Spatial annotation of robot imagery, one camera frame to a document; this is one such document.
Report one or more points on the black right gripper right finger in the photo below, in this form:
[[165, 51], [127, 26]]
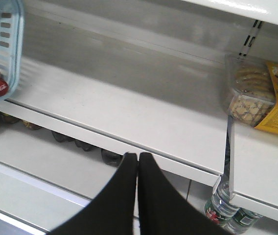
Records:
[[162, 210]]

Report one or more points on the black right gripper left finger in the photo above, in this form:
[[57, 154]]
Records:
[[111, 212]]

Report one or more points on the light blue plastic basket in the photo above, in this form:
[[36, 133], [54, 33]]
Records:
[[11, 42]]

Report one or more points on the clear water bottle green label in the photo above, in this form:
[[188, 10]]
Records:
[[218, 208], [242, 221]]

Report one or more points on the white metal store shelving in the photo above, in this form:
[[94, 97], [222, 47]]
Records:
[[104, 77]]

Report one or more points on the clear cookie box yellow label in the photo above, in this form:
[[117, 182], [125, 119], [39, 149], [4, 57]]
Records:
[[251, 95]]

